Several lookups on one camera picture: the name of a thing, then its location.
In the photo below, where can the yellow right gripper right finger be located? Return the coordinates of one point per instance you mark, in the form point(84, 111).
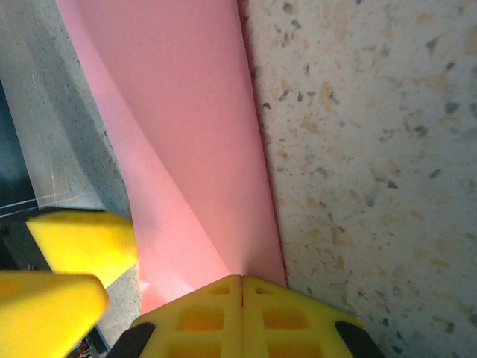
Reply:
point(283, 317)

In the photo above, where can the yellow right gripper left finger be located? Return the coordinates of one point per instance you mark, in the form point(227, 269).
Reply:
point(208, 317)

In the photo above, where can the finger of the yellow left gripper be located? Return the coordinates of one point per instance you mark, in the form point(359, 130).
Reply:
point(44, 313)
point(82, 246)

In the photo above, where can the pink paper sheet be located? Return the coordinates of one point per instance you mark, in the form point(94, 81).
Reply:
point(186, 130)

